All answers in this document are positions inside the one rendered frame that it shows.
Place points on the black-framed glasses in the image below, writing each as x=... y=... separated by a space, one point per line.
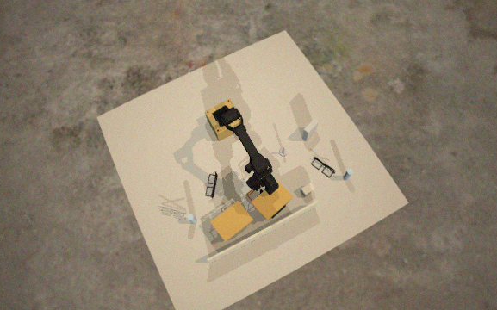
x=210 y=190

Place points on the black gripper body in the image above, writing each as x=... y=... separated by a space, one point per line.
x=249 y=169

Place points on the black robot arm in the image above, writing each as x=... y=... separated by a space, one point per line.
x=225 y=116

